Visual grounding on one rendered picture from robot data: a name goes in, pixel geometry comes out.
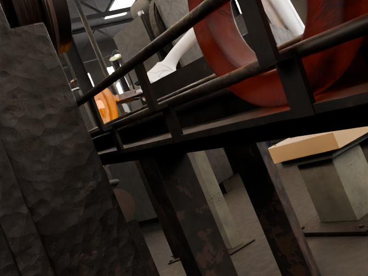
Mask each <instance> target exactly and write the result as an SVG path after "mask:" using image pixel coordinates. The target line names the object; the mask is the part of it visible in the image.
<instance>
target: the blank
mask: <svg viewBox="0 0 368 276"><path fill-rule="evenodd" d="M94 99H95V101H98V100H101V101H102V102H103V104H104V107H105V108H101V109H99V112H100V114H101V117H102V120H103V123H104V124H105V123H107V122H109V121H111V120H113V119H116V118H118V110H117V105H116V102H115V99H114V97H113V95H112V93H111V92H110V90H109V89H108V88H106V89H105V90H103V91H102V92H100V93H99V94H97V95H96V96H94Z"/></svg>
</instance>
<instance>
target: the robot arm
mask: <svg viewBox="0 0 368 276"><path fill-rule="evenodd" d="M261 1H262V4H263V7H264V10H265V12H266V14H267V16H268V17H269V19H270V21H271V23H272V24H273V25H276V26H279V27H281V28H284V29H287V30H289V31H291V33H292V35H293V37H296V36H299V35H301V34H303V32H304V24H303V22H302V21H301V19H300V17H299V15H298V14H297V12H296V10H295V8H294V7H293V5H292V3H291V2H290V0H261ZM196 41H197V39H196V36H195V34H194V31H193V28H191V29H190V30H189V31H188V32H187V33H186V34H185V35H184V36H183V37H182V38H181V39H180V40H179V41H178V43H177V44H176V45H175V46H174V47H173V48H172V49H171V51H170V52H169V54H168V55H167V56H166V58H165V59H164V60H163V61H162V62H158V63H157V64H156V65H155V66H154V67H153V68H152V69H151V70H150V71H148V72H147V75H148V77H149V81H150V82H151V83H153V82H155V81H157V80H158V79H160V78H162V77H164V76H166V75H168V74H170V73H172V72H174V71H176V65H177V63H178V61H179V60H180V58H181V56H182V55H183V54H184V53H185V52H186V51H187V50H188V49H189V48H190V47H191V46H192V45H193V44H194V43H195V42H196ZM113 97H114V99H115V102H116V105H120V104H124V103H127V102H132V101H134V100H135V101H137V100H139V99H140V98H142V99H143V101H146V100H145V97H144V95H143V92H142V89H141V86H140V87H138V88H136V89H133V90H130V91H127V92H124V93H121V94H117V95H116V96H114V95H113ZM96 104H97V107H98V109H101V108H105V107H104V104H103V102H102V101H101V100H98V101H96Z"/></svg>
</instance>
